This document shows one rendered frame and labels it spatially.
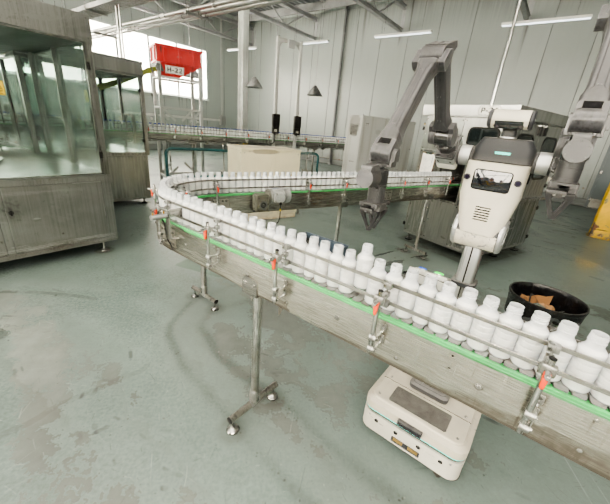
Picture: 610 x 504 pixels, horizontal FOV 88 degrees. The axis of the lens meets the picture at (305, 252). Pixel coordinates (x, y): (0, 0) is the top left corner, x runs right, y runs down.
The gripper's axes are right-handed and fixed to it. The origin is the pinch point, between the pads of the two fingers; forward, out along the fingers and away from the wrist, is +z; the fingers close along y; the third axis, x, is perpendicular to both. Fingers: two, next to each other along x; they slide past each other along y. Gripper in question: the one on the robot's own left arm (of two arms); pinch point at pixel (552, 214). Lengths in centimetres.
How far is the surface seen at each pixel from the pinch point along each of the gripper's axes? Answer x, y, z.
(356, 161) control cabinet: 349, 514, 36
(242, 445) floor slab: 91, -32, 139
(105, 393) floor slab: 175, -64, 139
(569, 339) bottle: -12.0, -16.7, 27.0
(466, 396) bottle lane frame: 5, -20, 55
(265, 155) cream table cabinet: 379, 269, 27
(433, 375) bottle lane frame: 15, -20, 53
